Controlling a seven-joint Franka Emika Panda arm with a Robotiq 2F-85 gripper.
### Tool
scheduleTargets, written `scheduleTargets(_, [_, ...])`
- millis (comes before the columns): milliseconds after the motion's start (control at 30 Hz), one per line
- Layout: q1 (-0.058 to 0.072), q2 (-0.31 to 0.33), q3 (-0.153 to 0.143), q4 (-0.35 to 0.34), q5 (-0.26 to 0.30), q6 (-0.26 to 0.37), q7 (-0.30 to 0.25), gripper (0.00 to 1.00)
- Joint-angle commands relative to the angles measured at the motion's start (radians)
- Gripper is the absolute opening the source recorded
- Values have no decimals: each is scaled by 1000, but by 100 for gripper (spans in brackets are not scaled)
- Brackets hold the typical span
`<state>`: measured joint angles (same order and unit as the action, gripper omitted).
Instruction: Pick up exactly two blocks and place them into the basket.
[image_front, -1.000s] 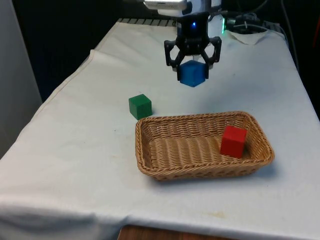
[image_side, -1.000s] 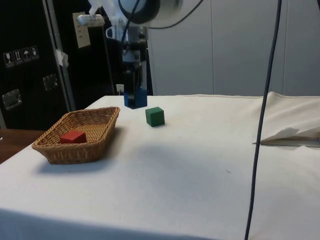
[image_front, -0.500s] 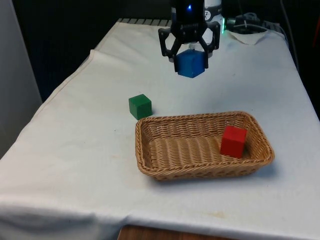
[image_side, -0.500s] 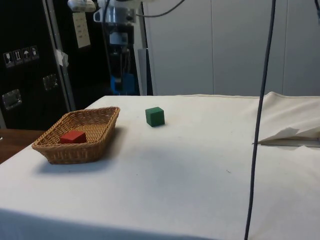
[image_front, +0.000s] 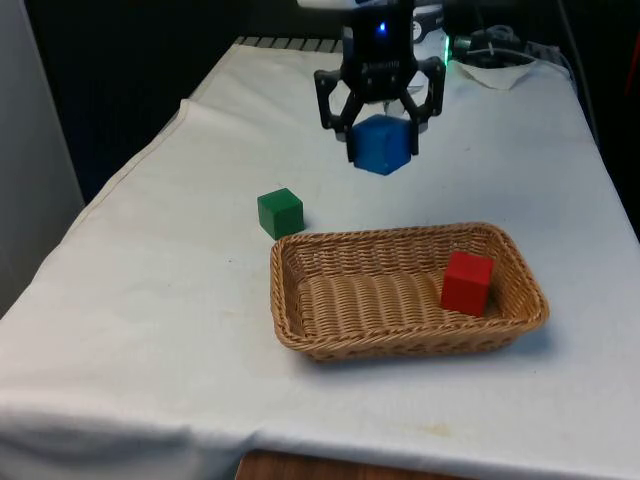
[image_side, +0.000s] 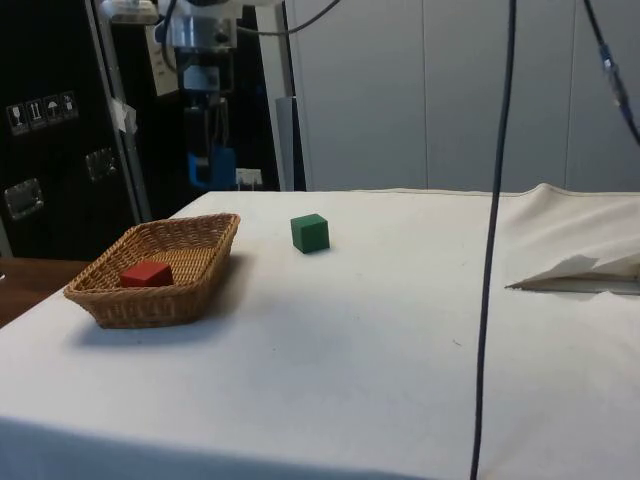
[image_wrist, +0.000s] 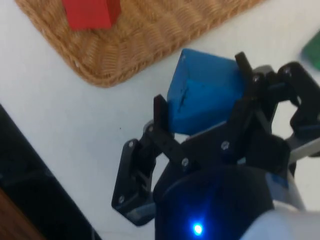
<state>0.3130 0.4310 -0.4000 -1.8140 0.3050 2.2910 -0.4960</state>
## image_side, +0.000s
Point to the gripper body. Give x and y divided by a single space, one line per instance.
205 77

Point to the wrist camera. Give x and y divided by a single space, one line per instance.
200 32

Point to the red cube block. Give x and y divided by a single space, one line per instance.
145 275

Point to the black cabinet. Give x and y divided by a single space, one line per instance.
50 150

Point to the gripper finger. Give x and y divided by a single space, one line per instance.
223 125
195 130

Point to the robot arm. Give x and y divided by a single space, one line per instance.
250 2

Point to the pale locker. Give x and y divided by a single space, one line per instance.
590 150
465 100

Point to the wicker basket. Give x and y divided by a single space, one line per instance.
200 240

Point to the green cube block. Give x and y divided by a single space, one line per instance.
310 234

